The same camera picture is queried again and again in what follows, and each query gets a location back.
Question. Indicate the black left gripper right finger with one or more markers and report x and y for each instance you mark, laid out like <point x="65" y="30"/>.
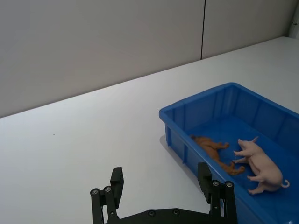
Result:
<point x="216" y="193"/>

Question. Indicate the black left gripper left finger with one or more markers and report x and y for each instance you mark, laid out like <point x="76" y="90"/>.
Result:
<point x="116" y="186"/>

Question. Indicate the brown toy dog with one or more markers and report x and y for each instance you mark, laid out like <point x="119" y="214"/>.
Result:
<point x="211" y="149"/>

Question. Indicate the pink toy pig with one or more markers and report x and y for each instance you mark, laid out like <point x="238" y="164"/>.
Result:
<point x="259" y="163"/>

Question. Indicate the blue plastic bin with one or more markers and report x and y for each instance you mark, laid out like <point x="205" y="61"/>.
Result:
<point x="236" y="121"/>

